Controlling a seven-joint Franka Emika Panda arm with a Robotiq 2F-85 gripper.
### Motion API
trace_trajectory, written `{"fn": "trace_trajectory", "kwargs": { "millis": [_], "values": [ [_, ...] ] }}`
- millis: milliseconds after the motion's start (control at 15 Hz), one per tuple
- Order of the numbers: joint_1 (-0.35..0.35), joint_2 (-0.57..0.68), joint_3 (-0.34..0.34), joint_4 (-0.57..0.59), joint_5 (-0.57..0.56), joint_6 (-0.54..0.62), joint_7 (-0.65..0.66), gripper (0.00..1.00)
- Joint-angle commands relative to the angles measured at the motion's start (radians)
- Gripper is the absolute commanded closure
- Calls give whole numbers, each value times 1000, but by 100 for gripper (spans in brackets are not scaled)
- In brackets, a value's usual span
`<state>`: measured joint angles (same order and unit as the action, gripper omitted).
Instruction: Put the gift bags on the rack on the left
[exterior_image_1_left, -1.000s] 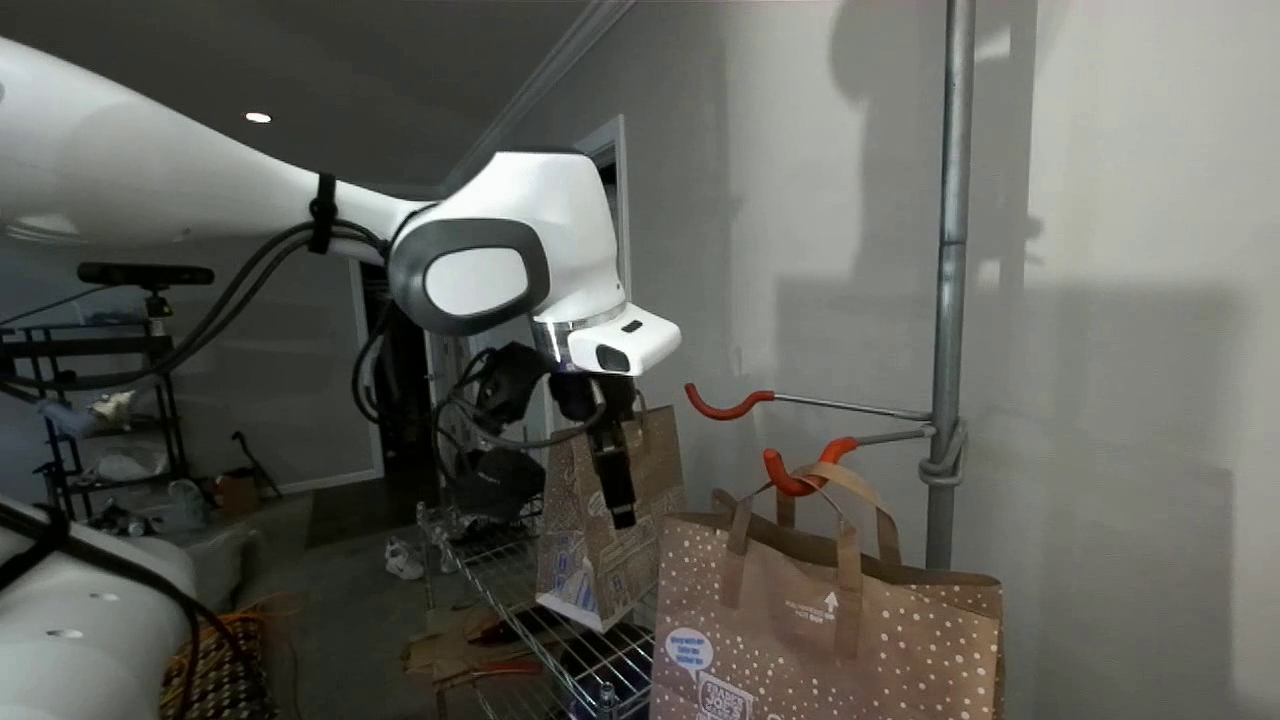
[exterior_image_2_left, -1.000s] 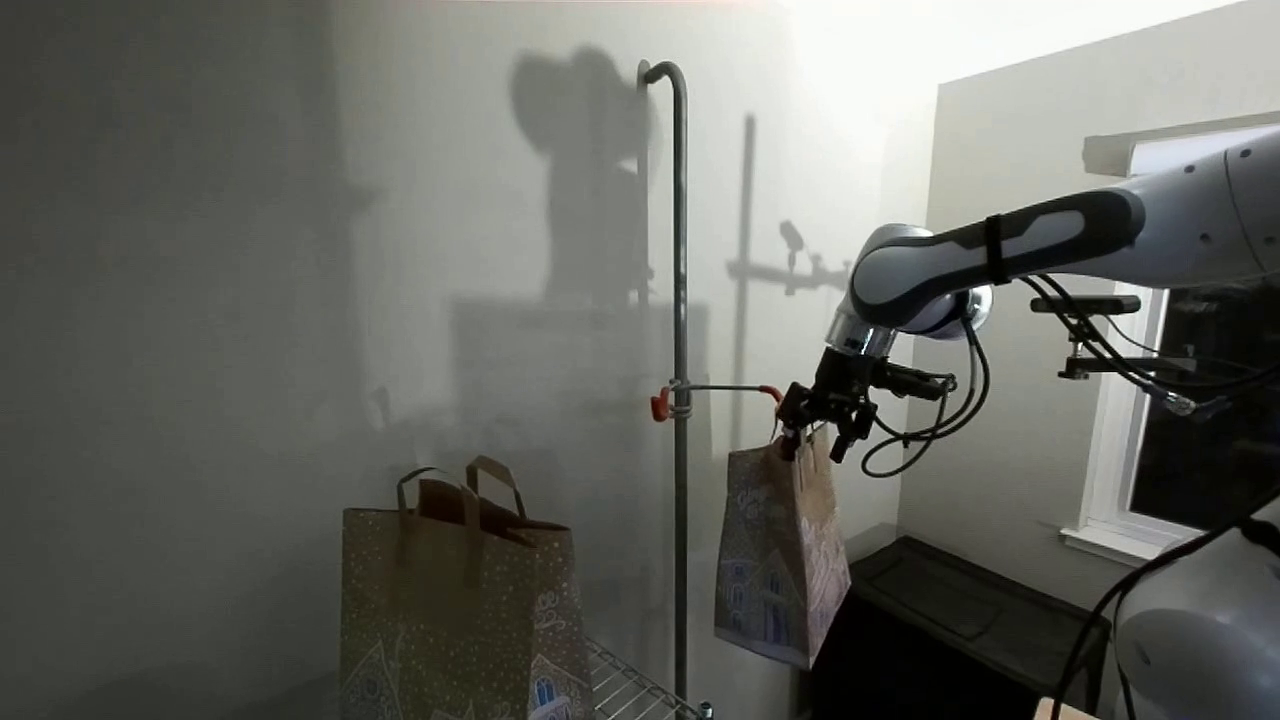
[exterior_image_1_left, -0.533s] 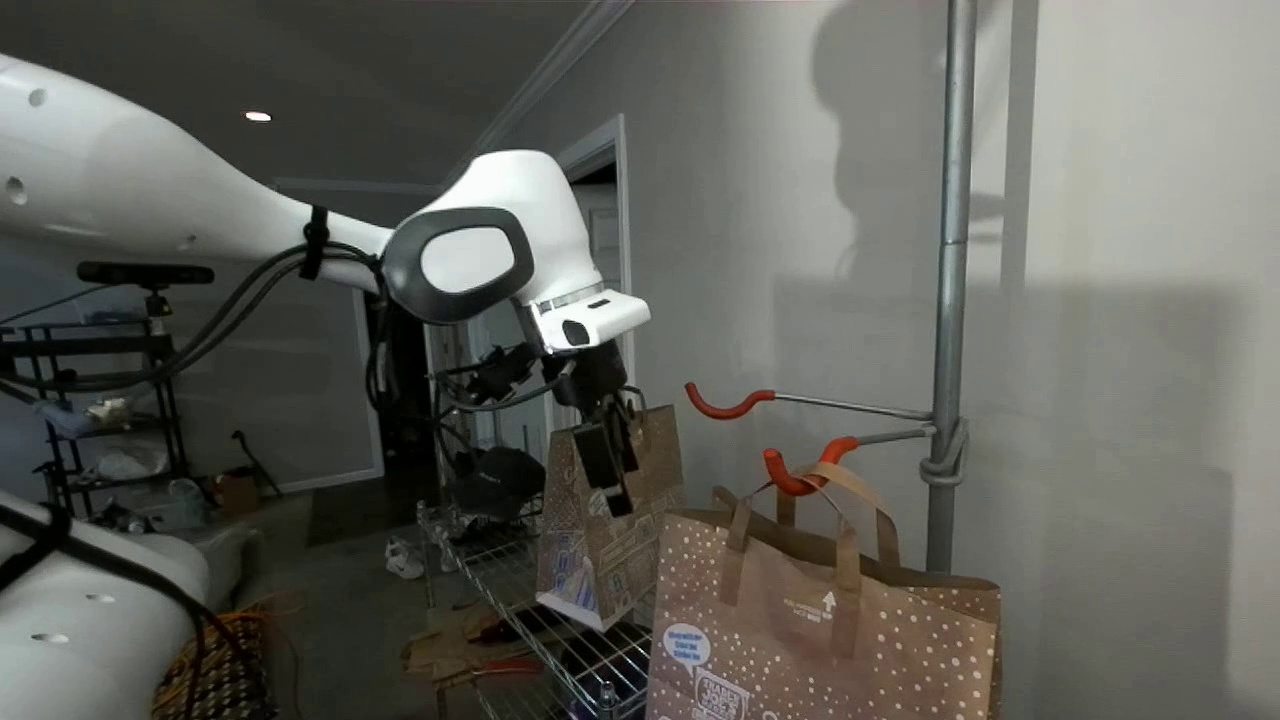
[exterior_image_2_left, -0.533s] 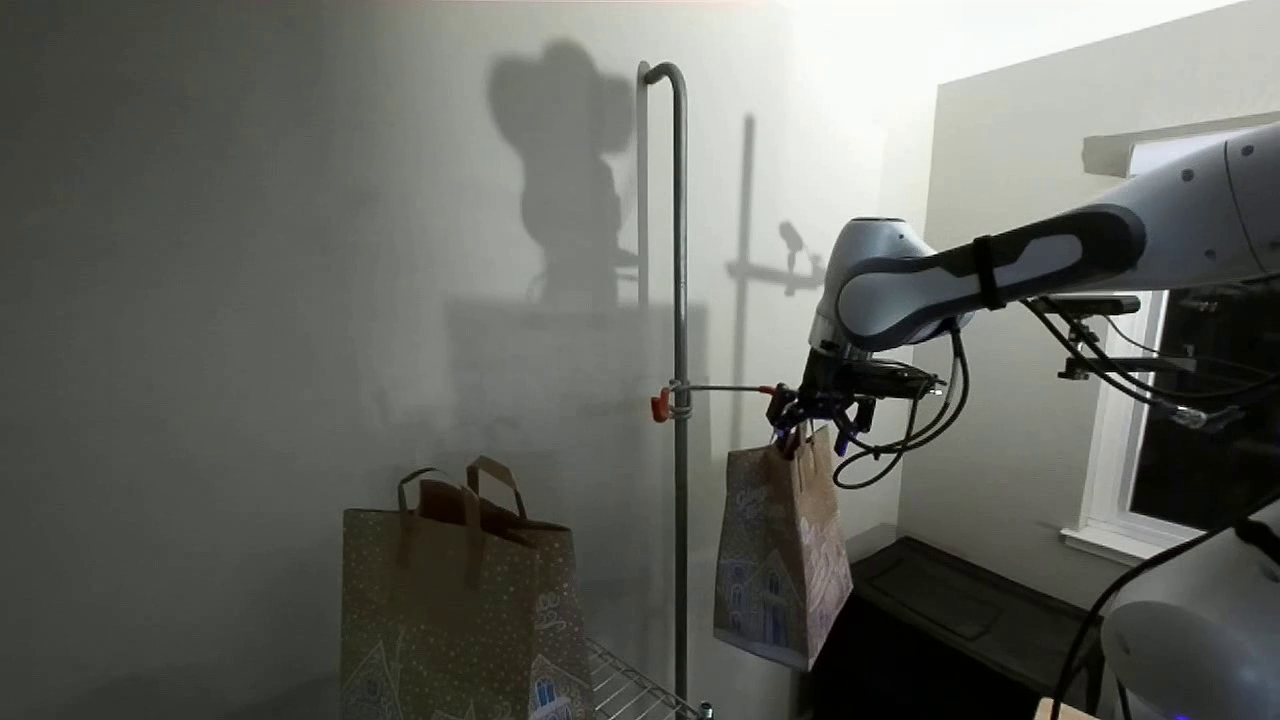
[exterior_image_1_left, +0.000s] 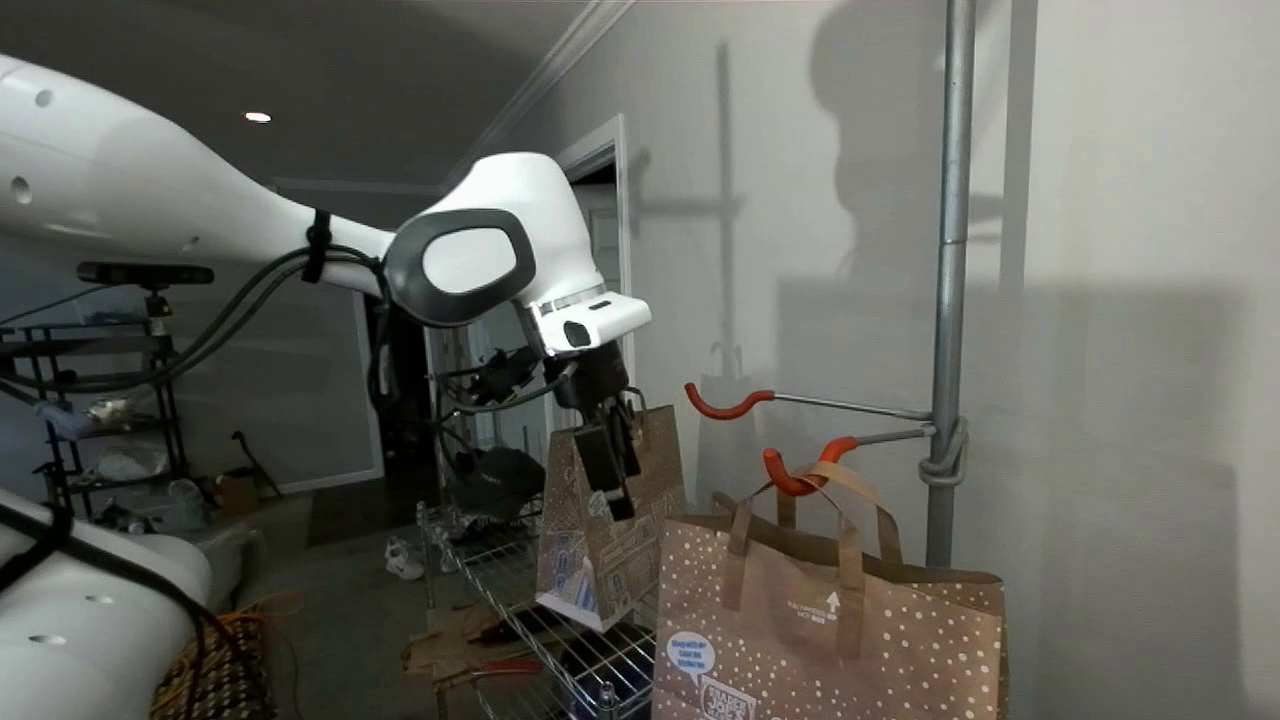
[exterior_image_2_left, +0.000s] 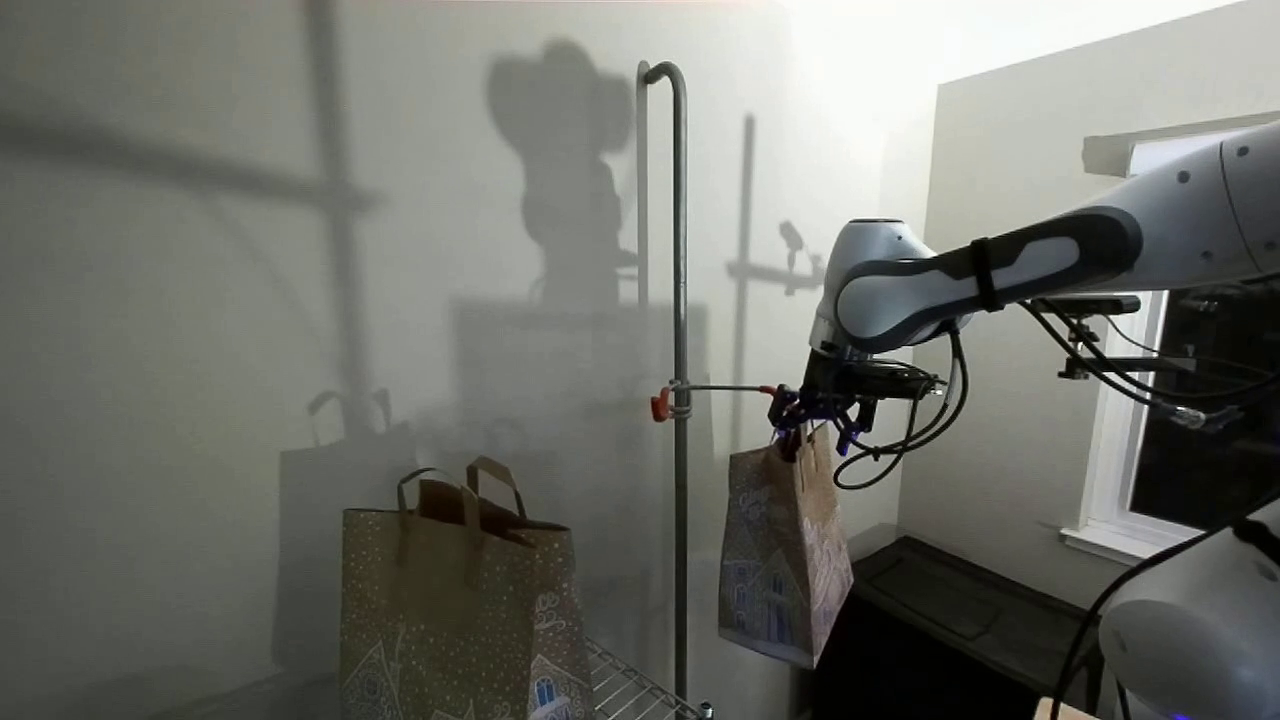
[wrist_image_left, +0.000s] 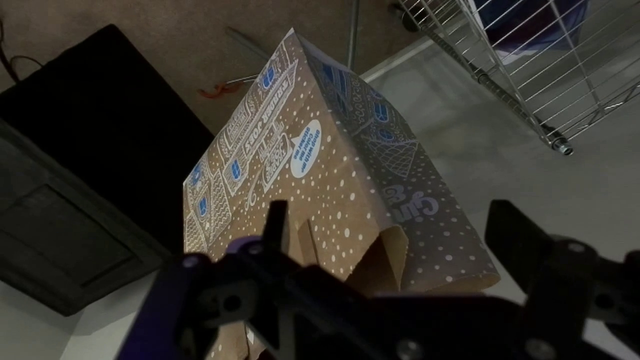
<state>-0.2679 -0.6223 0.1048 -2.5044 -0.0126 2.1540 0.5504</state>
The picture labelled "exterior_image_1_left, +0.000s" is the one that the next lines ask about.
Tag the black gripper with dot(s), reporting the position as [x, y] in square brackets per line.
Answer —
[591, 383]

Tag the brown Trader Joe's paper bag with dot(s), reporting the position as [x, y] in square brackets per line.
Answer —
[824, 627]
[659, 462]

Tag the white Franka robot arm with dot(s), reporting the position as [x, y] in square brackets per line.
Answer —
[133, 173]

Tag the orange coated metal hook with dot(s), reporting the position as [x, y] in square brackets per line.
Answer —
[776, 468]
[726, 400]

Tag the small white object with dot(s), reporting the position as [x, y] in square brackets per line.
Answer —
[405, 561]

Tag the flat cardboard box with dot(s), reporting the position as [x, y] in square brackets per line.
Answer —
[453, 647]

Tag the small brown box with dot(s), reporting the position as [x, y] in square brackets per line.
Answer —
[238, 492]

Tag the grey metal pole stand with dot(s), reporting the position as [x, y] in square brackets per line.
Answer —
[950, 202]

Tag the woven brown basket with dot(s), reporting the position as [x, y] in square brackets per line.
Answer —
[215, 681]

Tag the round ceiling light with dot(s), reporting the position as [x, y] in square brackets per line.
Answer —
[259, 118]

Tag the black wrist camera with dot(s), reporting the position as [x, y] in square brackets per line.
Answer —
[506, 372]

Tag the black camera on tripod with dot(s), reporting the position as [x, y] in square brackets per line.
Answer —
[140, 275]

